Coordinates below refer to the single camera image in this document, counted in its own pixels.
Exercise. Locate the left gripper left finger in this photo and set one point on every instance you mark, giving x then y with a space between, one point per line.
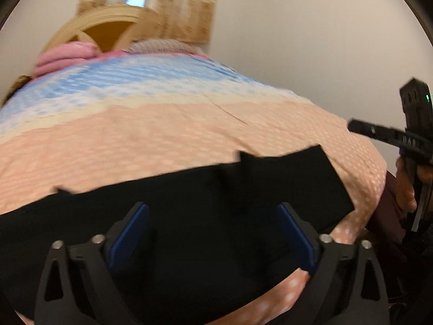
76 285

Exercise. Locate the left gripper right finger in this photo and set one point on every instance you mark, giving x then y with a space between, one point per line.
346 284

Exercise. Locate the black pants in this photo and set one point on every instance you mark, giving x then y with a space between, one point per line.
212 243

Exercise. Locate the person's right hand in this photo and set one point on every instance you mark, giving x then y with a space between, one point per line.
405 193

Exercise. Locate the pink blue dotted bedspread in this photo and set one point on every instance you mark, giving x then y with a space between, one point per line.
127 118

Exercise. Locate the brown object beside bed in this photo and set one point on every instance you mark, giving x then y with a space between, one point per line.
19 83

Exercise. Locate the pink folded blanket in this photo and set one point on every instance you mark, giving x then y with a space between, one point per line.
69 54

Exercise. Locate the striped grey pillow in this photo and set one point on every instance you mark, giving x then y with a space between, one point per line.
162 46

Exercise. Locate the cream wooden headboard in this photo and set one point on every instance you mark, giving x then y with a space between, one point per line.
99 18

